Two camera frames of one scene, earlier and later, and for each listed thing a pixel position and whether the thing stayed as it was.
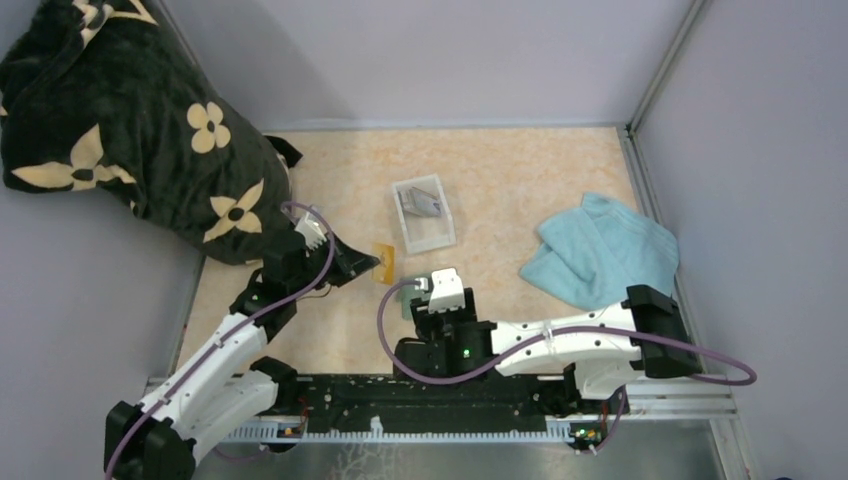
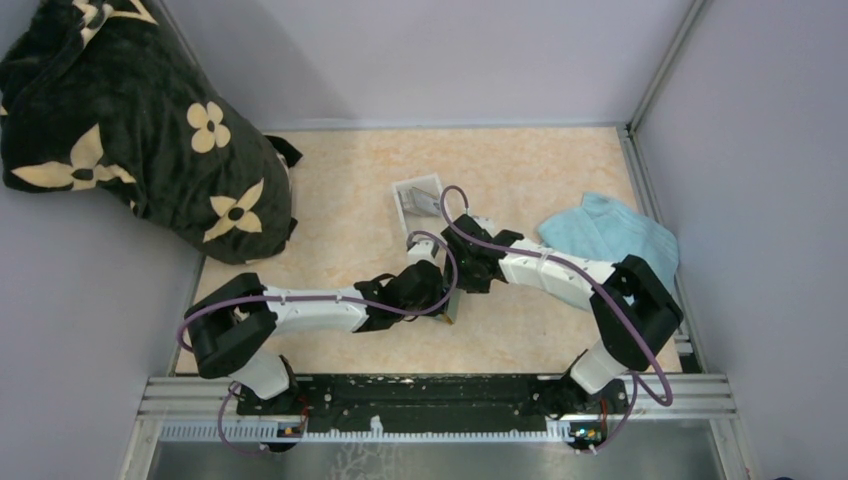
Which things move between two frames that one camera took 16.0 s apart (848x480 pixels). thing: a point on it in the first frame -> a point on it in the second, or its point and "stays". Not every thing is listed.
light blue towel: (595, 252) stays
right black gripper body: (440, 324) -> (471, 280)
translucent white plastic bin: (424, 214) stays
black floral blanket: (101, 95) stays
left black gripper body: (315, 261) -> (432, 302)
